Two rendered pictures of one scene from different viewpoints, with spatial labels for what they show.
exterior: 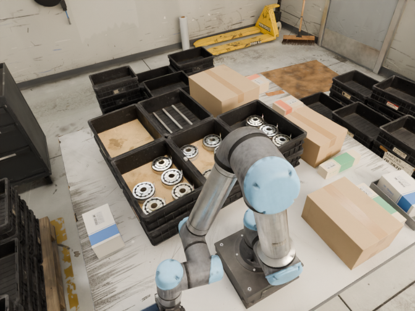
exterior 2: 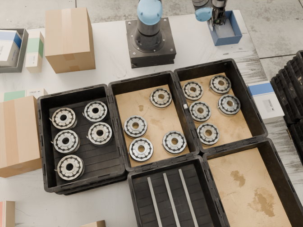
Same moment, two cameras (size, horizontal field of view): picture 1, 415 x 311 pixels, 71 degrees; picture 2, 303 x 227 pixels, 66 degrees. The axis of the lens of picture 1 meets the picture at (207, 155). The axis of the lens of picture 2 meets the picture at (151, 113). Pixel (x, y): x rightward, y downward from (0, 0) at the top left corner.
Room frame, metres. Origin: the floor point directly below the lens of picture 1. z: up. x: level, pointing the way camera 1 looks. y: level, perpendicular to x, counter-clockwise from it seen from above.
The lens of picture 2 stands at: (1.43, 0.04, 1.83)
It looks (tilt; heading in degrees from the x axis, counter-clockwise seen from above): 67 degrees down; 190
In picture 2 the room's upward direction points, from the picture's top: 6 degrees clockwise
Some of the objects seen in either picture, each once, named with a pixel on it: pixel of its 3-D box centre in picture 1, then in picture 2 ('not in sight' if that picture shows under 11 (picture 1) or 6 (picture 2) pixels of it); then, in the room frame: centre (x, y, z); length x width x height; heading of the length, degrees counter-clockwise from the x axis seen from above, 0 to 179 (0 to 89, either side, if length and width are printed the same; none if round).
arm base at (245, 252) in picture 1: (259, 242); (148, 32); (0.58, -0.17, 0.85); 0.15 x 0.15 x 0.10
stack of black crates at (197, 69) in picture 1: (192, 75); not in sight; (2.87, 0.10, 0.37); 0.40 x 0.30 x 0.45; 115
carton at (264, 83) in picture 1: (255, 84); not in sight; (1.96, -0.40, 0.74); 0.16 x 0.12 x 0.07; 30
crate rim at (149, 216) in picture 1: (156, 174); (218, 102); (0.92, 0.24, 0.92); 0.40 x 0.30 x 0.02; 30
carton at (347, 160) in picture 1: (339, 163); (21, 98); (1.08, -0.70, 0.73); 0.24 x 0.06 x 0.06; 115
